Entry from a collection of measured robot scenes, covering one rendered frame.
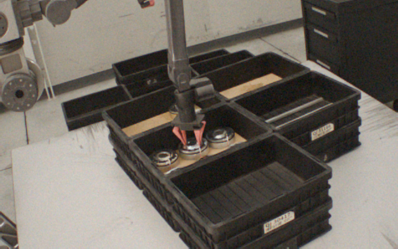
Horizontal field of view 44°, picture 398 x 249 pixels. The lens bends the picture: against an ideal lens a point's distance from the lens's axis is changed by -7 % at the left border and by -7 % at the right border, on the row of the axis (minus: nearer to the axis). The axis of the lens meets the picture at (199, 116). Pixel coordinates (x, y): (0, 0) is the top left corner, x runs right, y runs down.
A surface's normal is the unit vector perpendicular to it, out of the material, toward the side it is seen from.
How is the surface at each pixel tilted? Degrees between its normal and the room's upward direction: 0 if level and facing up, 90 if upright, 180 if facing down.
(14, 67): 90
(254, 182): 0
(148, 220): 0
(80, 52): 90
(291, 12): 90
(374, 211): 0
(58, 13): 85
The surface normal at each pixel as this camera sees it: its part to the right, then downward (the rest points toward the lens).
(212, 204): -0.15, -0.88
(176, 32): 0.27, 0.31
